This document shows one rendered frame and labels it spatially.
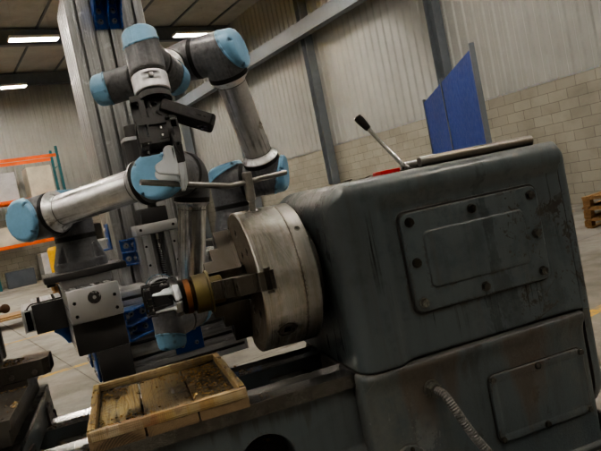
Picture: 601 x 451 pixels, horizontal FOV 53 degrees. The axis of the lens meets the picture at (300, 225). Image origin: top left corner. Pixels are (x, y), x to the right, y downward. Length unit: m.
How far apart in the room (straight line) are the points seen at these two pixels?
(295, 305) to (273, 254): 0.11
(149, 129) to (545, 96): 11.93
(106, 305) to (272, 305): 0.62
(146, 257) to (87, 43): 0.71
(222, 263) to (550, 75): 11.80
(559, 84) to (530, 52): 0.91
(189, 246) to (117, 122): 0.61
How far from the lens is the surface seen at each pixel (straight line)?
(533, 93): 13.06
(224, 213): 1.95
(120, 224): 2.05
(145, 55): 1.31
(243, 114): 1.82
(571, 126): 12.65
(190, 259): 1.65
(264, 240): 1.24
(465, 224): 1.32
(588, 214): 9.15
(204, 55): 1.75
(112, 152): 2.06
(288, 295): 1.23
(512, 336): 1.40
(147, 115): 1.27
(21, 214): 1.74
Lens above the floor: 1.25
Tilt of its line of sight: 3 degrees down
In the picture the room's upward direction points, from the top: 11 degrees counter-clockwise
